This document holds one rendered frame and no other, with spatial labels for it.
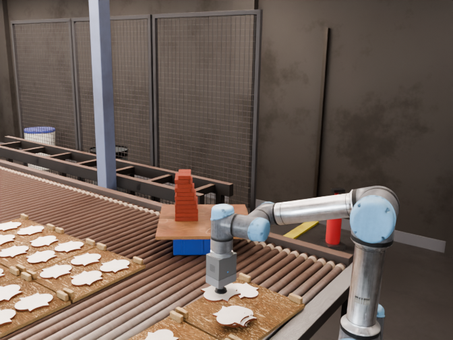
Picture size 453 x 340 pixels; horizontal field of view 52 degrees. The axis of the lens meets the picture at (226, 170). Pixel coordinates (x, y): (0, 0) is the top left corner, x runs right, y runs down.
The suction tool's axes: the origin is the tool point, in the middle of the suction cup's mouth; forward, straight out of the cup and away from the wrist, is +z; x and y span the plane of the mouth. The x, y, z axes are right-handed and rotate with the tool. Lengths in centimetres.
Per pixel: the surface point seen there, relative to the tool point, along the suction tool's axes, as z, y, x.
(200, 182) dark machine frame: 13, -119, -144
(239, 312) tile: 15.0, -14.8, -4.6
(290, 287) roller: 20, -52, -9
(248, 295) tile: 17.5, -30.0, -14.0
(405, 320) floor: 112, -217, -21
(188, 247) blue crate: 16, -40, -65
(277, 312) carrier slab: 18.3, -29.9, 1.7
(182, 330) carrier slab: 18.4, 5.7, -13.9
